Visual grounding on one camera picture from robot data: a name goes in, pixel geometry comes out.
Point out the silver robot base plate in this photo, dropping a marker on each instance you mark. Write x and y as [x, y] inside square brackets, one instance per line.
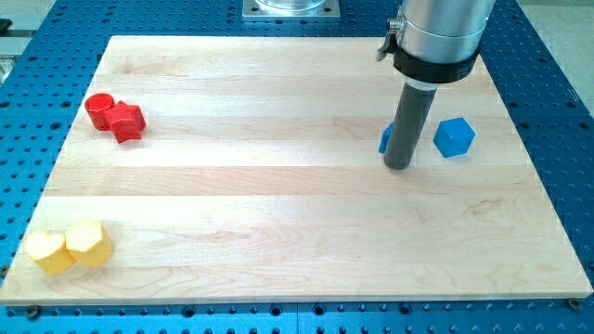
[284, 10]

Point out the red cylinder block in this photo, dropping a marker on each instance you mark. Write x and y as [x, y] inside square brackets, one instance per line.
[96, 106]

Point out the yellow heart block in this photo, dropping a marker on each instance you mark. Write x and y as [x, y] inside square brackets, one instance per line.
[49, 252]

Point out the red star block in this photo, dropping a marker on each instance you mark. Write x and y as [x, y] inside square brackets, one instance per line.
[125, 121]

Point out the light wooden board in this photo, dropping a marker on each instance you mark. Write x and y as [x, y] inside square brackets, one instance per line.
[258, 179]

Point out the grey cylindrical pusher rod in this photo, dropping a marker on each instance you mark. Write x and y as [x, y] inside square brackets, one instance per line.
[411, 113]

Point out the yellow hexagon block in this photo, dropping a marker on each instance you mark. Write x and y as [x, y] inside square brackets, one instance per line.
[89, 243]

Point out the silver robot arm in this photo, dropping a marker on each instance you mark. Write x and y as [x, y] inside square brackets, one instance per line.
[435, 41]

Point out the blue block behind rod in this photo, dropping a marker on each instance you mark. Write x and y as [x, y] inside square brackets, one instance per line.
[385, 138]

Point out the blue perforated metal table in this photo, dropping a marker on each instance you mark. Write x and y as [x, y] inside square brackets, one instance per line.
[48, 83]

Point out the blue hexagon block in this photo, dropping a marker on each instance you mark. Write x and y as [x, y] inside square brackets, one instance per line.
[453, 137]

